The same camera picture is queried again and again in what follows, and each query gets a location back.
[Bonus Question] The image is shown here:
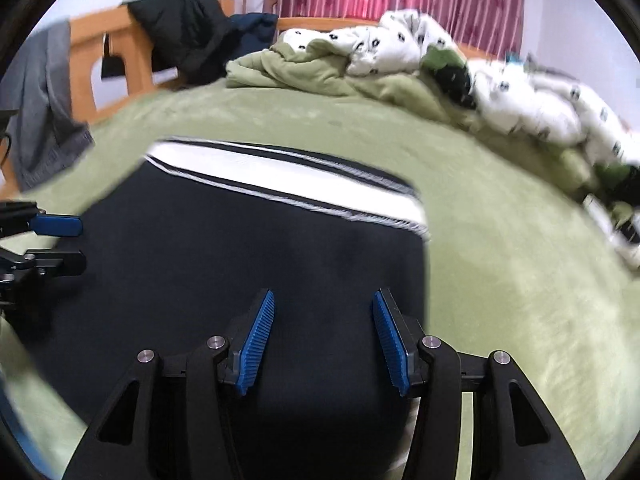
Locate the wooden bed frame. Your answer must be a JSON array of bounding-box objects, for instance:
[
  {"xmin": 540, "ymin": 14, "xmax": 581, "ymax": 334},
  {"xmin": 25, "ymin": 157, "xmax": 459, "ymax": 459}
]
[{"xmin": 0, "ymin": 0, "xmax": 497, "ymax": 196}]

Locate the dark blue garment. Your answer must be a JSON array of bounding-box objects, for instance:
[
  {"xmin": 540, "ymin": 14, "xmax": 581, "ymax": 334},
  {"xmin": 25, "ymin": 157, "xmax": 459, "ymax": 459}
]
[{"xmin": 229, "ymin": 12, "xmax": 279, "ymax": 60}]

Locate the black jacket on bedframe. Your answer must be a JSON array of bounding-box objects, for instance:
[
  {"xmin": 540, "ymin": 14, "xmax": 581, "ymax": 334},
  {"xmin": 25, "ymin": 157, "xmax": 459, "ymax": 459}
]
[{"xmin": 126, "ymin": 0, "xmax": 240, "ymax": 86}]

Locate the white flower-print duvet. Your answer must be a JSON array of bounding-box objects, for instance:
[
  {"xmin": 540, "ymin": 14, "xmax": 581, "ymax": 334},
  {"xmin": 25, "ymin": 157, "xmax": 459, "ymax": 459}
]
[{"xmin": 280, "ymin": 9, "xmax": 639, "ymax": 268}]

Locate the green folded blanket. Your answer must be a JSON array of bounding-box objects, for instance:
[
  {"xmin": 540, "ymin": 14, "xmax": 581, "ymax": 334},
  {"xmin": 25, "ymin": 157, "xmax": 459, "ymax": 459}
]
[{"xmin": 226, "ymin": 41, "xmax": 600, "ymax": 197}]

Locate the green bed sheet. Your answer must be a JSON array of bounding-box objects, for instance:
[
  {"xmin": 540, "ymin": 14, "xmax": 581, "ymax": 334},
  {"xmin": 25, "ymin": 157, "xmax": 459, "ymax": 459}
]
[{"xmin": 29, "ymin": 82, "xmax": 639, "ymax": 479}]

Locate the grey cloth on footboard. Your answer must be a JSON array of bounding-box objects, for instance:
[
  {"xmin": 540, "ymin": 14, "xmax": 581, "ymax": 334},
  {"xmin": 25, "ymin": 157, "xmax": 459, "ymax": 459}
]
[{"xmin": 1, "ymin": 21, "xmax": 93, "ymax": 192}]

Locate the black pants white waistband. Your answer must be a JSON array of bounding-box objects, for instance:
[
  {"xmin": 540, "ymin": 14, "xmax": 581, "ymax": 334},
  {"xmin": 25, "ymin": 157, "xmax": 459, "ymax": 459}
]
[{"xmin": 2, "ymin": 138, "xmax": 427, "ymax": 479}]

